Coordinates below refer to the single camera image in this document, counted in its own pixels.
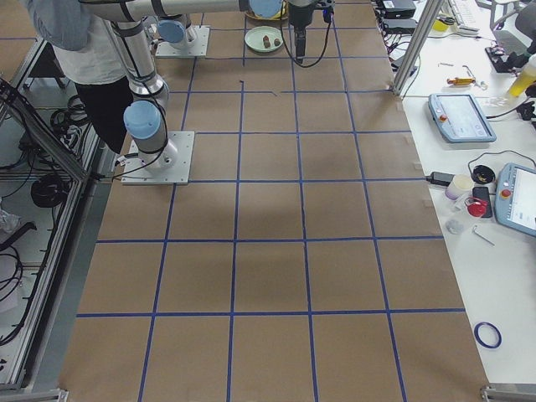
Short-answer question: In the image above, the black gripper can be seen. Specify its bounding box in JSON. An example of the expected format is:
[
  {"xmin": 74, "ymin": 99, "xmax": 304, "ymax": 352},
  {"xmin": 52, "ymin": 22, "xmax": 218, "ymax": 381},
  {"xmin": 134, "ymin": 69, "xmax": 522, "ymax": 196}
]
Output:
[{"xmin": 287, "ymin": 0, "xmax": 335, "ymax": 59}]

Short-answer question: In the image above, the blue teach pendant near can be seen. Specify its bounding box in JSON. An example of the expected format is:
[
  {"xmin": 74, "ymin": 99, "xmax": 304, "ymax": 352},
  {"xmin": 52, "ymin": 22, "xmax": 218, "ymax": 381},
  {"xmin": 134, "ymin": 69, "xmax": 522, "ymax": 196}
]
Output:
[{"xmin": 494, "ymin": 162, "xmax": 535, "ymax": 237}]

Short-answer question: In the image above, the gold metal tool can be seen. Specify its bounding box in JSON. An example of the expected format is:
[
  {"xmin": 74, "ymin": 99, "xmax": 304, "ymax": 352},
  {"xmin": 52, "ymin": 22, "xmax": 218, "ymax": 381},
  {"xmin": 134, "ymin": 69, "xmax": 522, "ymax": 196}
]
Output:
[{"xmin": 446, "ymin": 77, "xmax": 476, "ymax": 86}]

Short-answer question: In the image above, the brown wicker basket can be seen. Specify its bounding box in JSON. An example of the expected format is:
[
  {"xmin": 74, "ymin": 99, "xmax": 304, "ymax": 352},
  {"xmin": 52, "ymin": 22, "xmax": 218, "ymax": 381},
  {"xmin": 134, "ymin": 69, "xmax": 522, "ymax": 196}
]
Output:
[{"xmin": 245, "ymin": 9, "xmax": 288, "ymax": 22}]

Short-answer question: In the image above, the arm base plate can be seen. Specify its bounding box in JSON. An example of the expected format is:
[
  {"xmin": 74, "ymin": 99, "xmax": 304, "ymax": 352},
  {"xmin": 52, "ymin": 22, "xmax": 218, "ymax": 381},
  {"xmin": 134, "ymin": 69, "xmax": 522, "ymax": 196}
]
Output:
[
  {"xmin": 120, "ymin": 131, "xmax": 195, "ymax": 185},
  {"xmin": 156, "ymin": 20, "xmax": 210, "ymax": 59}
]

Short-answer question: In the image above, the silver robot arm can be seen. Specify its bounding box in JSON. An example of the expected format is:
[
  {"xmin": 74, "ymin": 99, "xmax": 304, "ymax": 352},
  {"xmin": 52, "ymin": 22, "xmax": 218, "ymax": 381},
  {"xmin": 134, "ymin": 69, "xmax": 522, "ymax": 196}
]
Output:
[
  {"xmin": 81, "ymin": 0, "xmax": 334, "ymax": 125},
  {"xmin": 157, "ymin": 14, "xmax": 197, "ymax": 49}
]

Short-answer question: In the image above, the black power adapter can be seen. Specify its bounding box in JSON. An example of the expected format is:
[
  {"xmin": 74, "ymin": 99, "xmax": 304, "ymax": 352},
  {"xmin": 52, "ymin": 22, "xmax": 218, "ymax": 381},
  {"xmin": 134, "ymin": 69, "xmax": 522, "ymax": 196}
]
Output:
[{"xmin": 425, "ymin": 171, "xmax": 455, "ymax": 187}]

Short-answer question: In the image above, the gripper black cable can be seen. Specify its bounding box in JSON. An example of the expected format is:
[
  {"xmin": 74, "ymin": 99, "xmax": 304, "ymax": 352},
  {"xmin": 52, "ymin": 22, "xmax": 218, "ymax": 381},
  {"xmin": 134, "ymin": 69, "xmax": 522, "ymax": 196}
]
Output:
[{"xmin": 279, "ymin": 8, "xmax": 336, "ymax": 69}]

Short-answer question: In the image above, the blue teach pendant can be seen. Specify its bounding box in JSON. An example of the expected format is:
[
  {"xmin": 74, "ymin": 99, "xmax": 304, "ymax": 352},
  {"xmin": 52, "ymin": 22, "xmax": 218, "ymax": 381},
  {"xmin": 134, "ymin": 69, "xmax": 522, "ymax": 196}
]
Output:
[
  {"xmin": 494, "ymin": 162, "xmax": 535, "ymax": 237},
  {"xmin": 428, "ymin": 93, "xmax": 497, "ymax": 143}
]

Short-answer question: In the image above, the person in white shirt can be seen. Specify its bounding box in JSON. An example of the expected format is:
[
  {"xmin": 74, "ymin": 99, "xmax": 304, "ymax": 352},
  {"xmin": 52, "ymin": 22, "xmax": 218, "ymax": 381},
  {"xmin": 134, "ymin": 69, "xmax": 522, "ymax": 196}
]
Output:
[{"xmin": 21, "ymin": 0, "xmax": 133, "ymax": 154}]

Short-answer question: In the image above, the light green plate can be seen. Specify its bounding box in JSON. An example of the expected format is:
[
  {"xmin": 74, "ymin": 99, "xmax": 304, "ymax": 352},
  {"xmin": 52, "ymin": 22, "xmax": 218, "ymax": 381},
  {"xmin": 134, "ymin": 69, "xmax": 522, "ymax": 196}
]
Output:
[{"xmin": 245, "ymin": 26, "xmax": 282, "ymax": 53}]

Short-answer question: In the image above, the red emergency button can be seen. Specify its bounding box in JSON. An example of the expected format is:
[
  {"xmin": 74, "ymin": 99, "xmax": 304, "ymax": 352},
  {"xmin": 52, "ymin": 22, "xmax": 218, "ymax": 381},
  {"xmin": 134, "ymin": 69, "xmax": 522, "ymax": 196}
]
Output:
[{"xmin": 465, "ymin": 197, "xmax": 492, "ymax": 218}]

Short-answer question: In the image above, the blue tape roll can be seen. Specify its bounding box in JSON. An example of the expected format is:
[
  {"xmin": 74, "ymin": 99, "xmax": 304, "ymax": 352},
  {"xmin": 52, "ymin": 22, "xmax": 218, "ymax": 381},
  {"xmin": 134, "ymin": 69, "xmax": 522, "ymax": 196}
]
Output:
[{"xmin": 473, "ymin": 322, "xmax": 503, "ymax": 349}]

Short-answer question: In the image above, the blue teach pendant far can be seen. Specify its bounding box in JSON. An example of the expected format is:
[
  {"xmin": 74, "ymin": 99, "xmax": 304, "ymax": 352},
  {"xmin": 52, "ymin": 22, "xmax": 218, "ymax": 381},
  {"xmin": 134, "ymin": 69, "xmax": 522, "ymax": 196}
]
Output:
[{"xmin": 428, "ymin": 93, "xmax": 497, "ymax": 143}]

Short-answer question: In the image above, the aluminium frame post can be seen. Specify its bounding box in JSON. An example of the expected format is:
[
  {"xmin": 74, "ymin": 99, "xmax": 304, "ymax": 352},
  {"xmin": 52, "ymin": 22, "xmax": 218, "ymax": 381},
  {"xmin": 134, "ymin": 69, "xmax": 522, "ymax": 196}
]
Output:
[{"xmin": 391, "ymin": 0, "xmax": 443, "ymax": 95}]

